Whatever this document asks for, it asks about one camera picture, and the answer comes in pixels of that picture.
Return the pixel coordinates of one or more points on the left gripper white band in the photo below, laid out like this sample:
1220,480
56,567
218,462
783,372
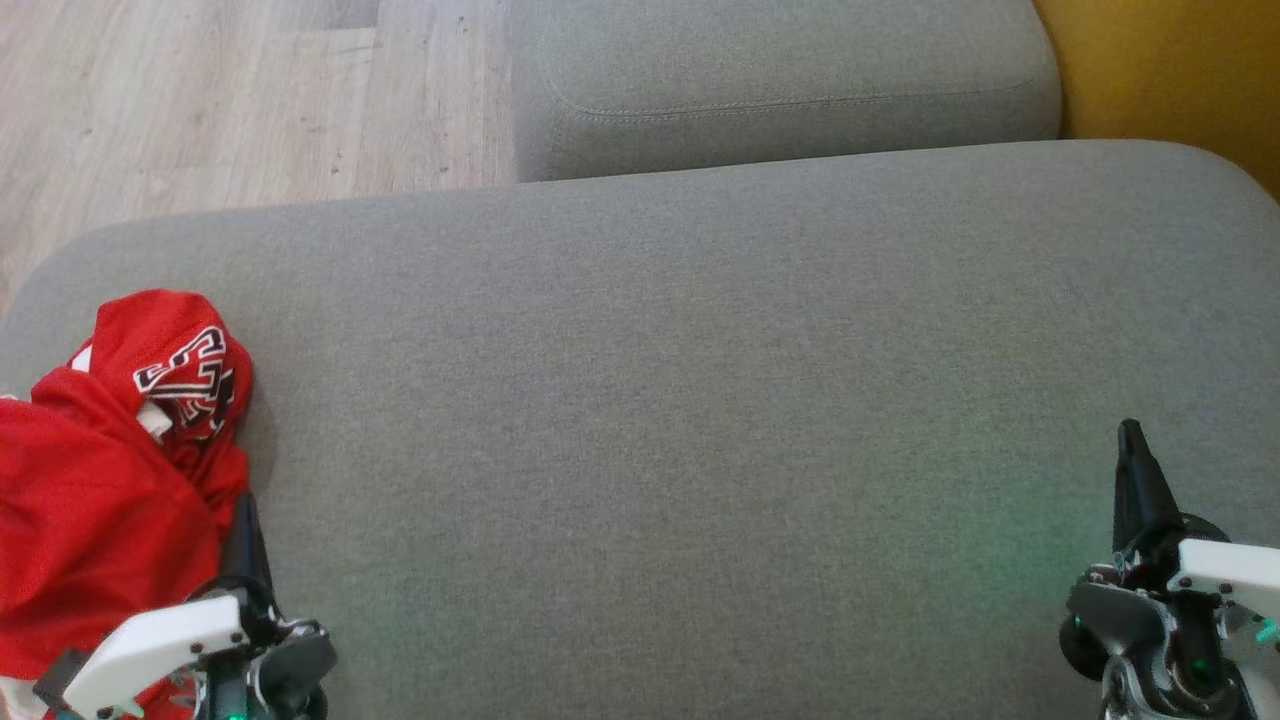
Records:
170,640

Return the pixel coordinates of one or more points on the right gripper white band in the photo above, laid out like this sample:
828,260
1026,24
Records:
1180,630

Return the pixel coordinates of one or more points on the red shorts with white stripe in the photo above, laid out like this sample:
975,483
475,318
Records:
90,520

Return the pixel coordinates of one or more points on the long yellow sofa back cushion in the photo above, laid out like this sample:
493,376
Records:
1170,70

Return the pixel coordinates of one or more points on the large grey sofa chaise cushion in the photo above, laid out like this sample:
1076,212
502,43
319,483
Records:
700,420

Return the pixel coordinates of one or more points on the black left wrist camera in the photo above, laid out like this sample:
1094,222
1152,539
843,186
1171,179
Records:
62,678

